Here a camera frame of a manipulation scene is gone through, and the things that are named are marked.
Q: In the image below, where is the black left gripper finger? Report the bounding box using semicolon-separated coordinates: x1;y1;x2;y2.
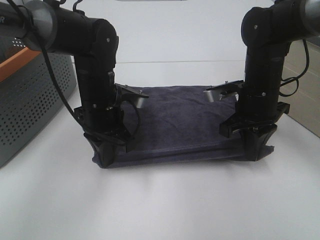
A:
84;132;127;167

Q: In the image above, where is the grey basket with orange rim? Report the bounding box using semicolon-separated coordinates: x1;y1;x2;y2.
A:
0;14;77;169

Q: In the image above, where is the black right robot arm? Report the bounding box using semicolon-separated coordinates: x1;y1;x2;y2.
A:
216;0;320;161

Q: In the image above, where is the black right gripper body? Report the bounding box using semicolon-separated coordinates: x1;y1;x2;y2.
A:
219;101;290;138

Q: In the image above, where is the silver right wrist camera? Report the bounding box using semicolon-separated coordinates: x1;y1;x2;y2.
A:
202;79;245;103

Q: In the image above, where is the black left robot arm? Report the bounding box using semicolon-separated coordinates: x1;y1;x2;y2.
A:
0;0;137;168

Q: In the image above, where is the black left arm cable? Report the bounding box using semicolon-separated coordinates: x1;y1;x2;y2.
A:
6;0;141;146

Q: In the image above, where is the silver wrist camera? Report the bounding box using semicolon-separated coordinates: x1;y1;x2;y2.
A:
115;84;150;109
202;79;245;103

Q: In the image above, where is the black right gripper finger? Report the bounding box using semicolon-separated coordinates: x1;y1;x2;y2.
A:
240;124;277;162

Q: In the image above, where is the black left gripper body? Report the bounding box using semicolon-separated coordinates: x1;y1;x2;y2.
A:
74;106;133;147

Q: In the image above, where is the dark grey towel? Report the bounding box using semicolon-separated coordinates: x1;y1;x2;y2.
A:
83;85;275;170

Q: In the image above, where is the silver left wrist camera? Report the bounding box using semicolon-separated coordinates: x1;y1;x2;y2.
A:
115;84;150;109

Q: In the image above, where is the beige bin with grey rim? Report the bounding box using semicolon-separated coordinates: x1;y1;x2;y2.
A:
279;40;320;136

